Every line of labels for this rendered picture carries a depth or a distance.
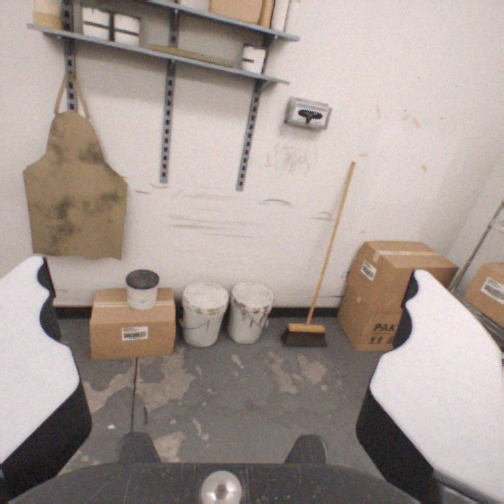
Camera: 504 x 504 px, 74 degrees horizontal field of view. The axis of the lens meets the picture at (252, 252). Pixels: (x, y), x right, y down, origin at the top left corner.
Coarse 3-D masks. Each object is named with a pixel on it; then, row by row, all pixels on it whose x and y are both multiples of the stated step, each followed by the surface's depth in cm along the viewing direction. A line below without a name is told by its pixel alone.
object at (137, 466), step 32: (128, 448) 6; (320, 448) 6; (64, 480) 5; (96, 480) 5; (128, 480) 5; (160, 480) 5; (192, 480) 5; (224, 480) 5; (256, 480) 5; (288, 480) 5; (320, 480) 5; (352, 480) 5
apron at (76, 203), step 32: (64, 128) 173; (64, 160) 181; (96, 160) 185; (32, 192) 184; (64, 192) 188; (96, 192) 191; (32, 224) 193; (64, 224) 196; (96, 224) 199; (96, 256) 209
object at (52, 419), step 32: (0, 288) 9; (32, 288) 10; (0, 320) 8; (32, 320) 8; (0, 352) 7; (32, 352) 7; (64, 352) 8; (0, 384) 7; (32, 384) 7; (64, 384) 7; (0, 416) 6; (32, 416) 6; (64, 416) 6; (0, 448) 6; (32, 448) 6; (64, 448) 7; (32, 480) 6
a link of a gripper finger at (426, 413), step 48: (432, 288) 11; (432, 336) 9; (480, 336) 9; (384, 384) 7; (432, 384) 7; (480, 384) 7; (384, 432) 7; (432, 432) 6; (480, 432) 6; (480, 480) 6
